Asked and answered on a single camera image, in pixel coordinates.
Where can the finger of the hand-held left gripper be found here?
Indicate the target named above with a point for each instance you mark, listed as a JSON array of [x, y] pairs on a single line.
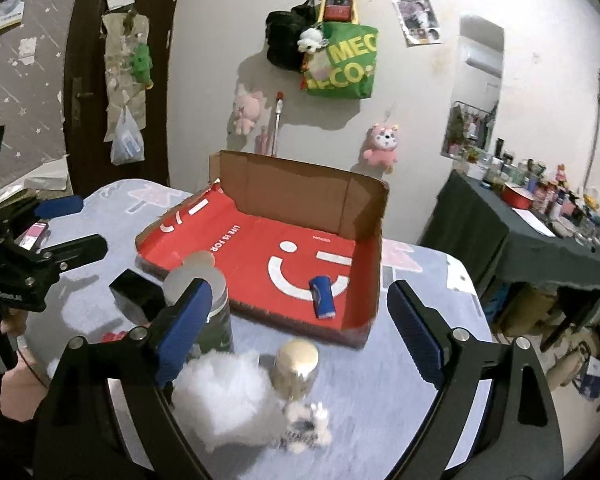
[[60, 205], [80, 250]]

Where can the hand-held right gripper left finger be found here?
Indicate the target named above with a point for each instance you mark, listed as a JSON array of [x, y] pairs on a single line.
[[185, 332]]

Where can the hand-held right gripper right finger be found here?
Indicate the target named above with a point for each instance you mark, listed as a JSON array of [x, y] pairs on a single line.
[[415, 332]]

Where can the white mesh bath sponge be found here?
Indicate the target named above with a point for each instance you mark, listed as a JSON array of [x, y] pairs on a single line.
[[225, 400]]

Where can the red-lined cardboard box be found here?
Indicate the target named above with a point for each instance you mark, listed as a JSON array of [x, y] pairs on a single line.
[[260, 240]]

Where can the white curly plush toy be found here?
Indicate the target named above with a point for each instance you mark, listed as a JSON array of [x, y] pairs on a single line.
[[307, 427]]

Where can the person's left hand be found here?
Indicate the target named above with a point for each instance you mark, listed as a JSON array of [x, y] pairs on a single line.
[[12, 327]]

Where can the pink phone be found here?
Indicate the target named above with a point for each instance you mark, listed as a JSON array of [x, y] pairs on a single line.
[[34, 234]]

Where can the green-label tea jar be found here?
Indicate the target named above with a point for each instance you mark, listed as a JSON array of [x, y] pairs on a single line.
[[185, 275]]

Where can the black glossy box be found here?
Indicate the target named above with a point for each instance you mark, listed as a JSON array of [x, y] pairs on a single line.
[[135, 295]]

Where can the clear plastic bag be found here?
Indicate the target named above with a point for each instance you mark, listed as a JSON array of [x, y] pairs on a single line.
[[126, 140]]

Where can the blue rolled cloth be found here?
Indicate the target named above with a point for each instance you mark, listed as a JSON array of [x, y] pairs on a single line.
[[321, 297]]

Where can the small clear capsule jar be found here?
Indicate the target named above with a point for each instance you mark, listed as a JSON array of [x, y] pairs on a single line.
[[295, 360]]

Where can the green-cloth side table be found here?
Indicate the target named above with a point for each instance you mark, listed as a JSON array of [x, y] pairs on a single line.
[[480, 220]]

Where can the white paper sheet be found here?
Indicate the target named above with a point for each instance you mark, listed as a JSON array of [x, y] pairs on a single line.
[[532, 221]]

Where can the green plush toy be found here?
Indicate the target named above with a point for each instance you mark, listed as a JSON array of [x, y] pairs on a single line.
[[142, 62]]

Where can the beige hanging organizer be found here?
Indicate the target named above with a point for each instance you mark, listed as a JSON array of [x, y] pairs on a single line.
[[117, 45]]

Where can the red bowl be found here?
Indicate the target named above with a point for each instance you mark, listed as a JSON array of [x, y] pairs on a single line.
[[517, 196]]

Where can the dark wooden door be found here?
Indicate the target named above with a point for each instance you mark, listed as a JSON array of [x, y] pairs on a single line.
[[87, 35]]

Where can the pink plush bear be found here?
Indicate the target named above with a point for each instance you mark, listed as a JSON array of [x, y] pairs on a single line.
[[380, 146]]

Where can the row of bottles and jars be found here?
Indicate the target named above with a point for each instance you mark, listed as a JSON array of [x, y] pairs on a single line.
[[555, 195]]

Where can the pink plush rabbit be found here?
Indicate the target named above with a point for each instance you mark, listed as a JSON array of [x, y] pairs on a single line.
[[247, 110]]

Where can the green tote bag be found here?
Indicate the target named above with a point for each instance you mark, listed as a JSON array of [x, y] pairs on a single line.
[[345, 70]]

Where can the black bag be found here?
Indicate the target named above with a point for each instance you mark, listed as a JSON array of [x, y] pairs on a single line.
[[282, 35]]

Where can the white plush dog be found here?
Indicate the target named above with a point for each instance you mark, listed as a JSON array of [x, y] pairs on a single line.
[[311, 41]]

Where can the red framed box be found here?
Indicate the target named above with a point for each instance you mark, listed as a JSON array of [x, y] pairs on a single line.
[[337, 6]]

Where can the arched wall mirror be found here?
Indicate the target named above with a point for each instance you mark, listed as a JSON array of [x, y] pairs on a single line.
[[477, 90]]

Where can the photo wall poster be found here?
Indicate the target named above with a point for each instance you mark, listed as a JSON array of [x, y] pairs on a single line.
[[419, 21]]

